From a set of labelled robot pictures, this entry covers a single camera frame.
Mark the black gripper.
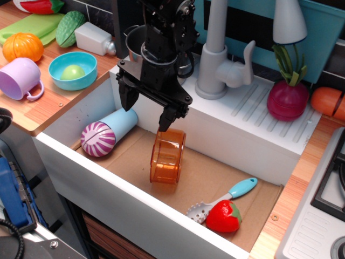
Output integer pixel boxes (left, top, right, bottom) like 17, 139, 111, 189
116, 47, 192, 132

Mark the green toy ball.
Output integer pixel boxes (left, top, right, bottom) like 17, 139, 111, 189
60, 65, 85, 80

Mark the orange transparent plastic pot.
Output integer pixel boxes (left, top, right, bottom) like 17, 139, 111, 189
149, 128, 186, 184

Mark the slotted spoon with blue handle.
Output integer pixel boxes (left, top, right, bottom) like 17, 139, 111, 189
187, 178, 258, 224

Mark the white toy sink basin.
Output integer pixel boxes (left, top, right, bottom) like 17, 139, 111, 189
34, 67, 321, 258

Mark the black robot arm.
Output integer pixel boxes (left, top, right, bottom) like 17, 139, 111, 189
116, 1, 199, 132

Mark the brown cardboard sink liner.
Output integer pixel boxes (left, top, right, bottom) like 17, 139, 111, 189
73, 126, 283, 252

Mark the grey toy faucet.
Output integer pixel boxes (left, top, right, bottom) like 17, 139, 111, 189
195, 1, 256, 100

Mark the silver metal pot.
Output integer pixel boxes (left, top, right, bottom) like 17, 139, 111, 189
123, 25, 195, 84

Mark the blue box device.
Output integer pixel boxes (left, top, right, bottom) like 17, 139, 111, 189
1, 141, 49, 234

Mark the toy strawberry in sink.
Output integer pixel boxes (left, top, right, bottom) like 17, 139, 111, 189
206, 200, 242, 233

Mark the toy stove top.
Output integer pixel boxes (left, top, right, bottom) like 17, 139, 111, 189
275, 127, 344, 258

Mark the green cutting board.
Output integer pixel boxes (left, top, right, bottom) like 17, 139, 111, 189
1, 13, 65, 46

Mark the orange toy carrot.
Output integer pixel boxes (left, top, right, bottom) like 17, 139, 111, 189
310, 87, 344, 121

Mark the green toy bitter gourd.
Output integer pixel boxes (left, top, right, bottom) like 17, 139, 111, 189
56, 11, 86, 48

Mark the purple toy beet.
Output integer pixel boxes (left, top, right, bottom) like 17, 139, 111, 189
267, 44, 309, 122

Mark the teal plastic bin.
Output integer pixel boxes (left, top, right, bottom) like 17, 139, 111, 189
193, 0, 345, 84

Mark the black cable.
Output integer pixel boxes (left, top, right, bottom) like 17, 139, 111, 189
0, 218, 25, 259

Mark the purple striped toy onion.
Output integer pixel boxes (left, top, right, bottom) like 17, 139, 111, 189
80, 121, 116, 157

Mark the orange toy pumpkin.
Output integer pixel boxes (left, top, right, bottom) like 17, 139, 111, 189
2, 32, 44, 62

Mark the light blue plastic cup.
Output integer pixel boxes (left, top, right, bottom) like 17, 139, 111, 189
99, 108, 138, 144

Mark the white cone lamp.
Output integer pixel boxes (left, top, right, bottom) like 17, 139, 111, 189
273, 0, 308, 45

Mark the teal plastic bowl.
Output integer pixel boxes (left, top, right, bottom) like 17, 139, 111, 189
49, 51, 98, 91

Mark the lilac plastic mug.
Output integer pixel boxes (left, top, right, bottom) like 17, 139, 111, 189
1, 57, 45, 101

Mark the white salt shaker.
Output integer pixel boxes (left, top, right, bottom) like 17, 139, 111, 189
74, 22, 116, 56

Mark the red toy strawberry top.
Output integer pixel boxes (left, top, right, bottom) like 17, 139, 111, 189
13, 0, 65, 15

